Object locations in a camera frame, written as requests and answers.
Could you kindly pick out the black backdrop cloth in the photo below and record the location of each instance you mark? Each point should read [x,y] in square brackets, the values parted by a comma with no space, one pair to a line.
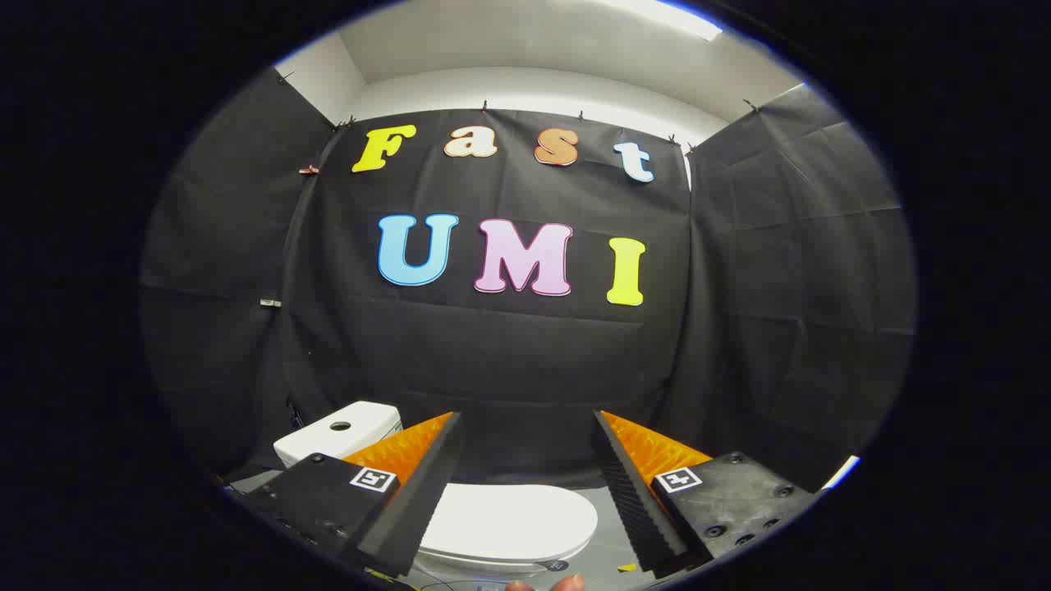
[509,361]

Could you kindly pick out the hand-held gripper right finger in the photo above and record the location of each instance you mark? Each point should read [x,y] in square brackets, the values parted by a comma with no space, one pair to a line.
[628,492]

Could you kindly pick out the white board panel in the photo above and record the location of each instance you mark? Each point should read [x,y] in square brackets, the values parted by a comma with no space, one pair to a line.
[842,472]

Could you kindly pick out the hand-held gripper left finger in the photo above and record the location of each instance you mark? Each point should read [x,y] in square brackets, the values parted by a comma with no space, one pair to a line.
[423,492]

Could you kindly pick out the white toilet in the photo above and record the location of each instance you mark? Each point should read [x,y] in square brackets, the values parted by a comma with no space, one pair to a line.
[328,442]

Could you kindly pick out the white toilet lid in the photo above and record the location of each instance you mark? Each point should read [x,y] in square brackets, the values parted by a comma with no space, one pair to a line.
[509,517]

